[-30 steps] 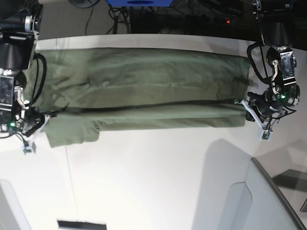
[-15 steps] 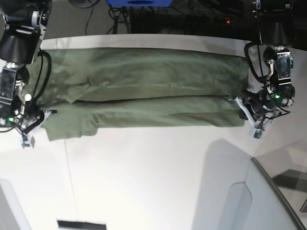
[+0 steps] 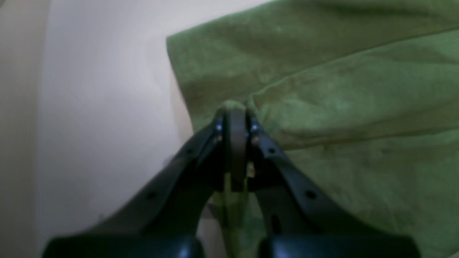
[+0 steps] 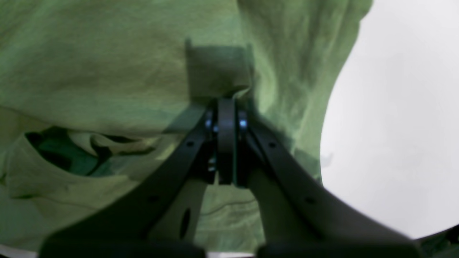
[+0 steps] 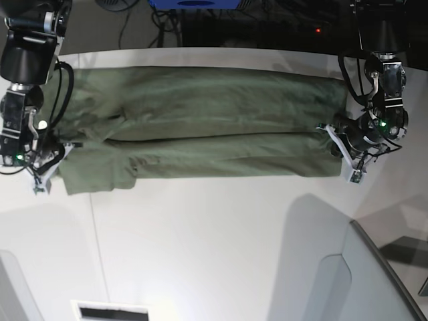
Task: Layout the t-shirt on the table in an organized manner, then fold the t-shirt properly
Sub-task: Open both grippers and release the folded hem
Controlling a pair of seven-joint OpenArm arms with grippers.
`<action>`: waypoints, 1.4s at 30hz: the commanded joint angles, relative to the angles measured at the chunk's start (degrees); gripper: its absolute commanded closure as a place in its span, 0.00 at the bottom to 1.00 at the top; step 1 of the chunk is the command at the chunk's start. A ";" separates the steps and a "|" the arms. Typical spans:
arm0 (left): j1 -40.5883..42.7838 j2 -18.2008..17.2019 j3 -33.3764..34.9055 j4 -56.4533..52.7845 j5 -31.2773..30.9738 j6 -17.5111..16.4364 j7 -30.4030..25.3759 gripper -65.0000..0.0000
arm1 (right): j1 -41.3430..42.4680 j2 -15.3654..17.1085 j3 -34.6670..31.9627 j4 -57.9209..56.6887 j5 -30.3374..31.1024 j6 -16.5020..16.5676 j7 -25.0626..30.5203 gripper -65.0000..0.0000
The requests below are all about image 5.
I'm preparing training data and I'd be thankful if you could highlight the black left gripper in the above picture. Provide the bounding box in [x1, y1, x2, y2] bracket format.
[333, 113, 384, 159]

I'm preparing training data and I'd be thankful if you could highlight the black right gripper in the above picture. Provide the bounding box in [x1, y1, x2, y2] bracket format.
[29, 132, 72, 176]

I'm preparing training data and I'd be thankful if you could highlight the green t-shirt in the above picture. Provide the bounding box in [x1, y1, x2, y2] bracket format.
[55, 67, 347, 195]

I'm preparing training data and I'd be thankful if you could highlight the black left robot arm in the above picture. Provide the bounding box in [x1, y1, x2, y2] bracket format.
[334, 1, 409, 160]

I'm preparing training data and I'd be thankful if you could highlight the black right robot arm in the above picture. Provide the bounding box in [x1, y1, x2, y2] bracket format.
[1, 1, 74, 176]

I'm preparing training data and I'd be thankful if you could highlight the blue box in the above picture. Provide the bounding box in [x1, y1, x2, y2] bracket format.
[148, 0, 243, 10]

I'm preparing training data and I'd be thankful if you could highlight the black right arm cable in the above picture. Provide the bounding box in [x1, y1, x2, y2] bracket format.
[49, 60, 75, 134]

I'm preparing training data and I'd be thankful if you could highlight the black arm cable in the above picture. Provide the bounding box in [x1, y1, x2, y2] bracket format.
[337, 55, 368, 108]
[49, 60, 75, 134]

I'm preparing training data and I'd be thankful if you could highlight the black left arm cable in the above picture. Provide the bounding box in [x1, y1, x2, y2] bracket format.
[337, 55, 368, 108]

